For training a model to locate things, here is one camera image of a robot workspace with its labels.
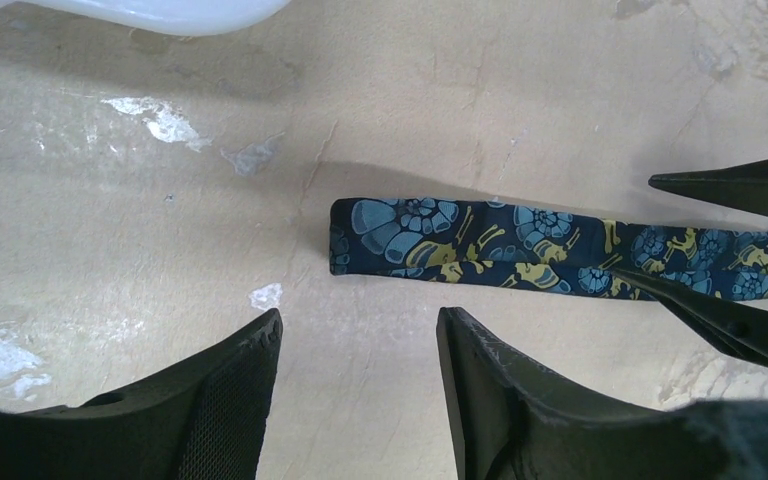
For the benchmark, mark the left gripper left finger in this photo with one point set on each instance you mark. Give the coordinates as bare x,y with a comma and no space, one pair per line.
203,417

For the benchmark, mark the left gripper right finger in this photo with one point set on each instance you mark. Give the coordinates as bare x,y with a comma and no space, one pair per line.
512,417

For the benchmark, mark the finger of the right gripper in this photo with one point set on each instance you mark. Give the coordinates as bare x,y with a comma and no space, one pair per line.
733,329
743,187

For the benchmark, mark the blue floral necktie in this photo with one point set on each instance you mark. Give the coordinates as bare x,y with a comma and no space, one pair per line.
534,249

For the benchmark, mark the white plastic basket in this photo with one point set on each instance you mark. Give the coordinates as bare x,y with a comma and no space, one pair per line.
172,17

